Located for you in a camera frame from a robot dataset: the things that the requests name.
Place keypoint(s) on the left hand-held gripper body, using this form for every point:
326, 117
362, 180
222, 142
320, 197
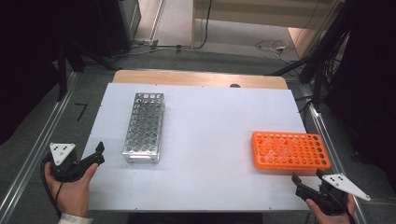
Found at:
63, 169

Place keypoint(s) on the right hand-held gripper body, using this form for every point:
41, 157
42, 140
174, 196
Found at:
333, 200

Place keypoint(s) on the orange test tube rack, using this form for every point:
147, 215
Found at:
305, 155

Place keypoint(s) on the clear test tube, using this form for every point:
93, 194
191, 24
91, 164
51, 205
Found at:
285, 152
282, 140
270, 154
268, 141

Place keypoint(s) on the metal test tube rack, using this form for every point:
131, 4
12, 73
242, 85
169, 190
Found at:
144, 127

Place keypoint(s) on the person's right hand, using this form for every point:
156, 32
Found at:
333, 219

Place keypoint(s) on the person's left hand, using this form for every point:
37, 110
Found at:
73, 196

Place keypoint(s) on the white board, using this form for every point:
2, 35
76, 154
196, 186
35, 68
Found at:
202, 130

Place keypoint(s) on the dark cabinet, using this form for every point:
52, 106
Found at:
118, 25

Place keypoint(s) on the light wooden furniture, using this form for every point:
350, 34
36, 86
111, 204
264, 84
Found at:
249, 12

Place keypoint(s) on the aluminium rail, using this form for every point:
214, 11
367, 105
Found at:
330, 149
34, 149

